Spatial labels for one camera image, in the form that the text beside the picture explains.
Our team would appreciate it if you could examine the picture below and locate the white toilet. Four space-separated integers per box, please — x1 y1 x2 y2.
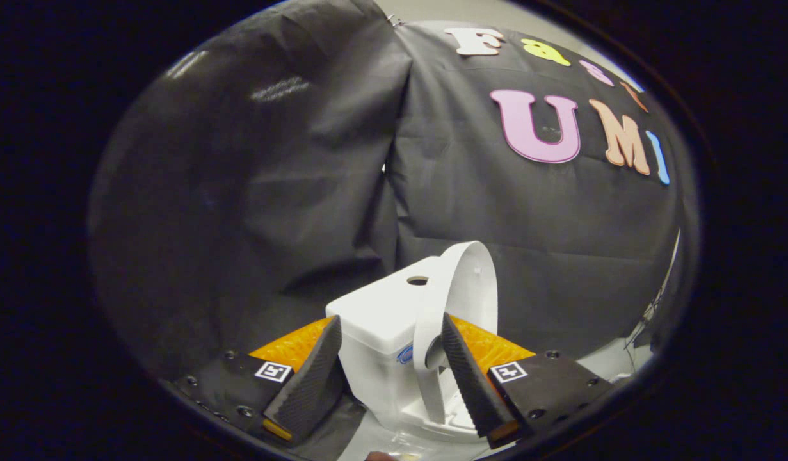
325 256 490 442

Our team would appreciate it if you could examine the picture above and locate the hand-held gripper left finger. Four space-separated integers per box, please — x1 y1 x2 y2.
160 315 343 446

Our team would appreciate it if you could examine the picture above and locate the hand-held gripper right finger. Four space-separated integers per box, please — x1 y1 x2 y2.
440 312 618 449

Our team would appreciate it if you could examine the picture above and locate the black backdrop cloth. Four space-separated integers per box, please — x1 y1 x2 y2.
86 0 698 461

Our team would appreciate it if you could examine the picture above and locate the white toilet lid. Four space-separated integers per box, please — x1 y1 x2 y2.
413 241 499 425

